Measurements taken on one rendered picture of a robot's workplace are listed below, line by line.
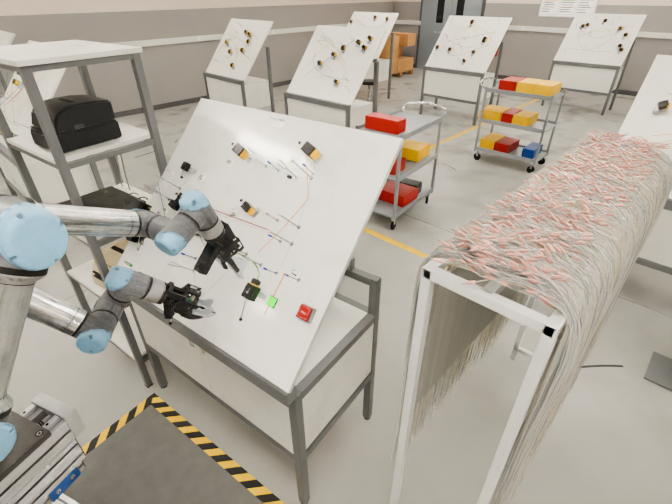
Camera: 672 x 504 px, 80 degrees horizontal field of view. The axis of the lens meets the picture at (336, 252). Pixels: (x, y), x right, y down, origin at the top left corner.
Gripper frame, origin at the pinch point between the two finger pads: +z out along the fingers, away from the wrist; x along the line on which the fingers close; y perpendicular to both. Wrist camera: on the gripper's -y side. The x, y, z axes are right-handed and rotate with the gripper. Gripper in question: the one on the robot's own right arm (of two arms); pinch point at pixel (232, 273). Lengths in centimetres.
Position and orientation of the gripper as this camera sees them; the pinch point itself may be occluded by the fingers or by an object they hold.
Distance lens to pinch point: 145.2
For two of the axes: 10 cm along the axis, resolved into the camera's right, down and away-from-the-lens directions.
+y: 5.9, -6.9, 4.1
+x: -7.8, -3.7, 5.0
